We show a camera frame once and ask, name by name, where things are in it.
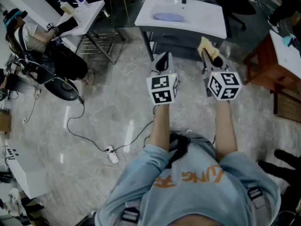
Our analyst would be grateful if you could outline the white sink with flat counter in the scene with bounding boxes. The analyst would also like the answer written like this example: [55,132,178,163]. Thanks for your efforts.
[56,0,106,54]

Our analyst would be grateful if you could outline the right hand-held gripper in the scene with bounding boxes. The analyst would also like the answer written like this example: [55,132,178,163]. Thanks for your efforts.
[201,48,242,101]

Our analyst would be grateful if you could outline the person's light blue shirt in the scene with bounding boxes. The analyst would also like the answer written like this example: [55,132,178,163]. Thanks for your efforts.
[94,144,282,226]

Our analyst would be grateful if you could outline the person's right forearm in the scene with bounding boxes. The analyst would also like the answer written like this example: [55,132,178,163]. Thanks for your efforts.
[214,100,238,163]

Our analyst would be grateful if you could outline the black floor cable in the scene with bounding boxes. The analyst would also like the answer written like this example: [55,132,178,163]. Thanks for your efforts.
[66,97,155,153]

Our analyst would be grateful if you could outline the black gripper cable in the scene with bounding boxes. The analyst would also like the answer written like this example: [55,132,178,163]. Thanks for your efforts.
[143,105,157,148]

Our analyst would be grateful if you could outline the black office chair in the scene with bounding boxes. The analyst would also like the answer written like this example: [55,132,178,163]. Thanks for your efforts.
[204,0,257,39]

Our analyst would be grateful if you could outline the person's blue jeans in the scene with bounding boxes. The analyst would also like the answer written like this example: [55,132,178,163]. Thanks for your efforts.
[169,129,216,160]

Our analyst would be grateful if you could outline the big blue plate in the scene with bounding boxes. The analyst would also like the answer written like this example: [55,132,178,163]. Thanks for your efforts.
[152,12,185,22]

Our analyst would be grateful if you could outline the grey harness strap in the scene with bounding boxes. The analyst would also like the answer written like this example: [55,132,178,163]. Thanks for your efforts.
[119,200,142,226]
[246,185,273,226]

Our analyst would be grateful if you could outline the white box with black marks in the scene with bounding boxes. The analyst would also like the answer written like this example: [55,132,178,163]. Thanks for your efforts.
[4,139,51,200]

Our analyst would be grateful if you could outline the teal object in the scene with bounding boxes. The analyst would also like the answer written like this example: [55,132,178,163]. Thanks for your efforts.
[281,33,297,47]

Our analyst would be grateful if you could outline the black cloth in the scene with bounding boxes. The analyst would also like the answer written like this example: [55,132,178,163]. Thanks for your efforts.
[57,17,79,36]

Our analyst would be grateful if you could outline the white ceramic sink basin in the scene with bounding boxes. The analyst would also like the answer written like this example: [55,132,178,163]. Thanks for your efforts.
[134,0,228,40]

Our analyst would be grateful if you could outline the black chair base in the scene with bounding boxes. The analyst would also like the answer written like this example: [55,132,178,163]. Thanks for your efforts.
[257,149,301,190]

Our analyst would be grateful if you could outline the yellow liquid soap bottle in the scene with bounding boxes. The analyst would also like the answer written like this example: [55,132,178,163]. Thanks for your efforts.
[58,0,72,15]

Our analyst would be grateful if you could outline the brown wooden cabinet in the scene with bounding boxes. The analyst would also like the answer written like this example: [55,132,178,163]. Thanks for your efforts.
[243,29,301,124]

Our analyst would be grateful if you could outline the white power strip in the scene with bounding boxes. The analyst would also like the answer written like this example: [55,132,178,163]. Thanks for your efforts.
[105,145,119,164]

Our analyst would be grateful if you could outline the metal rack sink stand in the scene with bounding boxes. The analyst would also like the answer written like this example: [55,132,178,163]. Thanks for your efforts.
[76,8,126,65]

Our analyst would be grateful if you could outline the white faucet with blue cap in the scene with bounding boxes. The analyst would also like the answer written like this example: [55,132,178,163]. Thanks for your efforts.
[70,0,89,9]

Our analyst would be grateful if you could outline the person's left forearm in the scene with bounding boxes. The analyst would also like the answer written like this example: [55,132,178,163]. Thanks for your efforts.
[148,102,171,153]

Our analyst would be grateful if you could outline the brown cardboard box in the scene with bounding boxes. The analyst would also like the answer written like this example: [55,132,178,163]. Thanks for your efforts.
[0,109,12,133]

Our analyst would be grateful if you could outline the white floor cable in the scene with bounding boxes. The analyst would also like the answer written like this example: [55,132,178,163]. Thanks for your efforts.
[91,159,127,198]

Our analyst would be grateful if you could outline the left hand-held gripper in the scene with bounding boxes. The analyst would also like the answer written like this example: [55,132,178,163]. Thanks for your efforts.
[146,52,180,105]

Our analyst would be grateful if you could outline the yellow sponge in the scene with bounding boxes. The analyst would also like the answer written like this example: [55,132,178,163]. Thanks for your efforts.
[197,36,221,62]

